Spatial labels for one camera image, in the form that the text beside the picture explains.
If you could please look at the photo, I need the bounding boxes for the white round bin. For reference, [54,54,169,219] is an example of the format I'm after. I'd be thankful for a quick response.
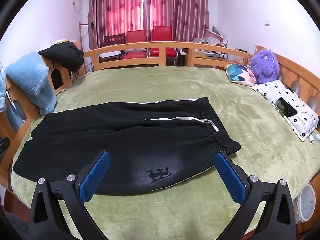
[293,183,317,224]

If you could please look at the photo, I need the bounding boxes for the purple plush toy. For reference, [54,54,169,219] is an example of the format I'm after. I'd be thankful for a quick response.
[250,49,280,84]

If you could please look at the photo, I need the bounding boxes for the colourful geometric pillow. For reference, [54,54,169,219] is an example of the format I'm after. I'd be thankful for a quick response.
[225,63,259,85]

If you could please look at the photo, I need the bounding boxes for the wooden coat rack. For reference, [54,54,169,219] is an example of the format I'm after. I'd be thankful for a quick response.
[78,21,97,73]

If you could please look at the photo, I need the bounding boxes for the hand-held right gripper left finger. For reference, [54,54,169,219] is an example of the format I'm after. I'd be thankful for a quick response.
[29,150,111,240]

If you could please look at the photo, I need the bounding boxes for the white charger cable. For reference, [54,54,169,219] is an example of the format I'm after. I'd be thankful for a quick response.
[307,133,320,158]

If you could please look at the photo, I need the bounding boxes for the black pants with white stripes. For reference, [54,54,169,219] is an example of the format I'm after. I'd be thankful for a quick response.
[12,97,241,197]

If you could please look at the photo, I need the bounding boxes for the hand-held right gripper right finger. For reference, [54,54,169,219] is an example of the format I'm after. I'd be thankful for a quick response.
[214,151,297,240]

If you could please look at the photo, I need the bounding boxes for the dark wooden chair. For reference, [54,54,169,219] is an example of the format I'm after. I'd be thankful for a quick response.
[103,33,126,48]

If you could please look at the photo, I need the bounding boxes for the pink floral curtain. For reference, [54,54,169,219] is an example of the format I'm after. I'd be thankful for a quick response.
[89,0,145,48]
[143,0,209,46]

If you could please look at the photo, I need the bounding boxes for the green fleece bed blanket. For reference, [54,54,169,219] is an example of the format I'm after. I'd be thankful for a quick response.
[10,65,320,240]

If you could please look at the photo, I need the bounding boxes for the black garment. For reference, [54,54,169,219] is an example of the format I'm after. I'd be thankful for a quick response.
[38,41,85,73]

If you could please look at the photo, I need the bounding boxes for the red chair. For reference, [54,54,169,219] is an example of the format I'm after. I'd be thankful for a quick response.
[126,30,148,59]
[149,25,177,58]

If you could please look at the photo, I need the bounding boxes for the wooden bed frame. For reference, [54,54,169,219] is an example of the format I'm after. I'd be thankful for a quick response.
[0,41,320,205]

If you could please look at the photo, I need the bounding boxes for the light blue fleece towel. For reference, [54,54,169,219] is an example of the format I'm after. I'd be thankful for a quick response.
[0,51,58,116]

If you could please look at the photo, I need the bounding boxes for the white floral pillow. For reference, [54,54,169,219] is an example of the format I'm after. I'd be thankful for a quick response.
[251,80,320,142]

